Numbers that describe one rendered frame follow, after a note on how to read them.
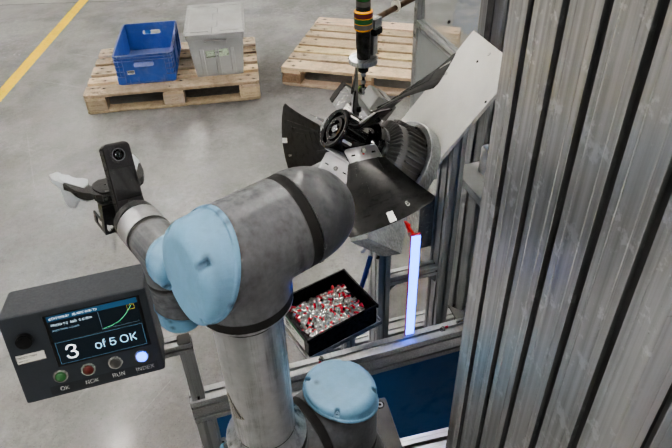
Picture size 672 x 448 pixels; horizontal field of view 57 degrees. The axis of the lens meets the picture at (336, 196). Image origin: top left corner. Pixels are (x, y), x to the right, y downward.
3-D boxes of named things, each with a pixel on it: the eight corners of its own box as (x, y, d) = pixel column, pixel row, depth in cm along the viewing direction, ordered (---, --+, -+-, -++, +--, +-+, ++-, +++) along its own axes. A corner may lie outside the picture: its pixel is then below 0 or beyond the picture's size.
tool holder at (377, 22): (364, 50, 152) (364, 11, 146) (388, 57, 148) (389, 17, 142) (342, 63, 146) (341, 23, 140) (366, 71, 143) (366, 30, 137)
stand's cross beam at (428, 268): (432, 267, 220) (433, 259, 218) (437, 274, 217) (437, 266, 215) (383, 279, 216) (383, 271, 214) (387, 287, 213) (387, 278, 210)
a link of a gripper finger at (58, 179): (43, 206, 110) (89, 216, 108) (37, 177, 107) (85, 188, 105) (54, 197, 112) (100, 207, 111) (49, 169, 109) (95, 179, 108)
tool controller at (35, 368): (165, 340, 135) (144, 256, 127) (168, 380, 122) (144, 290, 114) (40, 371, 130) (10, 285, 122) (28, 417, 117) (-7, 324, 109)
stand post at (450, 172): (430, 356, 256) (455, 111, 186) (440, 373, 249) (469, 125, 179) (420, 359, 255) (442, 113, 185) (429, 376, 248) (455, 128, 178)
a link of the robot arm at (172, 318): (231, 312, 107) (222, 265, 100) (172, 345, 101) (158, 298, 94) (208, 287, 112) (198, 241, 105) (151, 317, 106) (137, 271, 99)
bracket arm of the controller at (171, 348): (192, 341, 134) (190, 332, 133) (194, 351, 132) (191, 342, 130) (78, 369, 129) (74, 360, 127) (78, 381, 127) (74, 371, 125)
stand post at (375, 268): (378, 370, 250) (382, 190, 196) (386, 388, 244) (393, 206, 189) (368, 373, 249) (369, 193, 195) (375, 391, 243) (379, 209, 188)
